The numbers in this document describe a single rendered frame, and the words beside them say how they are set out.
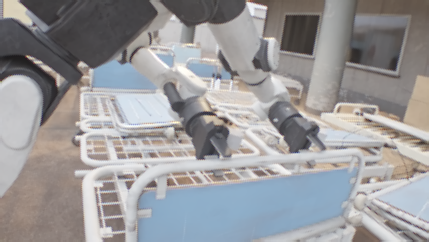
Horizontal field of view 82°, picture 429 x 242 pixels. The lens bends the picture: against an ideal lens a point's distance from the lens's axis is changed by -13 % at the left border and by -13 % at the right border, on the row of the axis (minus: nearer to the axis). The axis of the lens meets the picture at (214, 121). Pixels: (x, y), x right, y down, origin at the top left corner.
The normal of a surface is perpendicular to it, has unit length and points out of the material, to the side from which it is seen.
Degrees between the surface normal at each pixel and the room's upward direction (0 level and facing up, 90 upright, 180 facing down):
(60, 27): 129
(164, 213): 90
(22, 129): 90
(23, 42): 90
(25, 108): 90
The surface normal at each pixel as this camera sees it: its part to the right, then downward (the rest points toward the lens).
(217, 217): 0.43, 0.30
